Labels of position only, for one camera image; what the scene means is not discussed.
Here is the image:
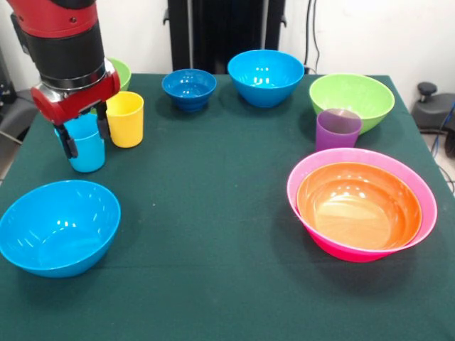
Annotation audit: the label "small dark blue bowl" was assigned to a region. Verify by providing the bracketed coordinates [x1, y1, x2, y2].
[161, 68, 218, 113]

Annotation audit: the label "dark green tablecloth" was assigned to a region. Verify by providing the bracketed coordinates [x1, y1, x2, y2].
[0, 73, 455, 341]

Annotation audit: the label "black device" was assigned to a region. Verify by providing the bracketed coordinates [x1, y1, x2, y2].
[0, 45, 16, 107]

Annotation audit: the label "yellow plastic cup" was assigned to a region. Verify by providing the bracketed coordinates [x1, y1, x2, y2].
[105, 91, 145, 148]

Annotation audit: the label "orange plastic bowl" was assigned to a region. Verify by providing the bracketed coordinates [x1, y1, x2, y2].
[296, 162, 423, 251]

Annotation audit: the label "black equipment with knob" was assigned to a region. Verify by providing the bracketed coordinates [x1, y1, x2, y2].
[411, 82, 455, 159]

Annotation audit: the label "black wall cable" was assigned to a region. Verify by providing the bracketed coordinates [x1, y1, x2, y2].
[304, 0, 321, 74]

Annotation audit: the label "light blue plastic bowl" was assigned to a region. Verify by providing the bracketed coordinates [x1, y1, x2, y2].
[227, 49, 306, 109]
[0, 180, 122, 278]

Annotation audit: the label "large pink plastic bowl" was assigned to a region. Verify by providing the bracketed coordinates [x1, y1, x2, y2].
[287, 148, 439, 264]

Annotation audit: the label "blue cable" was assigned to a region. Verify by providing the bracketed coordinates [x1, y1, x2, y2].
[430, 101, 455, 158]

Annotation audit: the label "light blue plastic cup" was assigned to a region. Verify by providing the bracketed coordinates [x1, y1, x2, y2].
[54, 113, 107, 173]

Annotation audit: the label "green plastic bowl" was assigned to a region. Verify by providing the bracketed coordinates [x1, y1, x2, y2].
[106, 57, 132, 92]
[309, 72, 395, 135]

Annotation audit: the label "grey chair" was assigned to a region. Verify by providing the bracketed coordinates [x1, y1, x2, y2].
[0, 88, 40, 145]

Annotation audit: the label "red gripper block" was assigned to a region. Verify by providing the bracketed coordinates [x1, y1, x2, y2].
[30, 68, 122, 159]

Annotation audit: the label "purple plastic cup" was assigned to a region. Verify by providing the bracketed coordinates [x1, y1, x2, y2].
[315, 108, 363, 153]

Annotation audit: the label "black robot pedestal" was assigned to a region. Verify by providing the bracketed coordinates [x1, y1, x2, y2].
[163, 0, 287, 75]

